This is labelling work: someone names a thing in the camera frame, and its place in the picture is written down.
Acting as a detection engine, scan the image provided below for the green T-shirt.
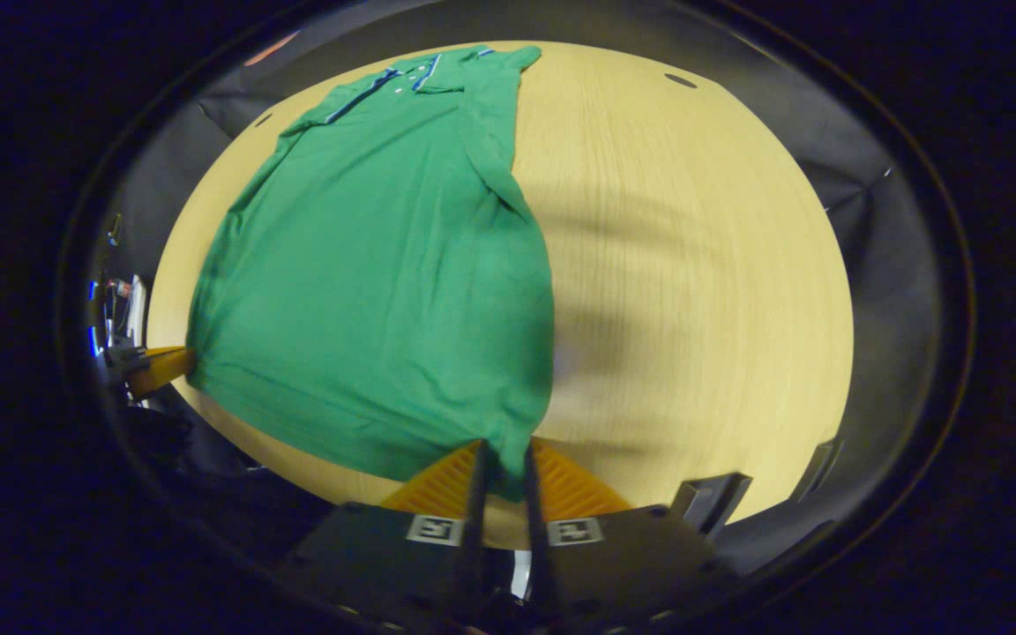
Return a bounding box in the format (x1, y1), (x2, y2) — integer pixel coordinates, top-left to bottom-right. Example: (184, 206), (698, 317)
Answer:
(184, 44), (557, 504)

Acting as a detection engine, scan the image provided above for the black backdrop cloth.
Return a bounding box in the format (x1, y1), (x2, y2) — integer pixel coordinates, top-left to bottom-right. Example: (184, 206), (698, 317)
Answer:
(85, 4), (959, 574)

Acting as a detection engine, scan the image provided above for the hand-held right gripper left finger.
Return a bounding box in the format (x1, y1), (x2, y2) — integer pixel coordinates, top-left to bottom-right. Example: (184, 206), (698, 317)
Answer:
(283, 438), (491, 635)

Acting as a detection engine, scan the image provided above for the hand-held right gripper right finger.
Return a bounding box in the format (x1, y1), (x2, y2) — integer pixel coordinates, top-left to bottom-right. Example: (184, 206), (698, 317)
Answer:
(521, 437), (738, 635)

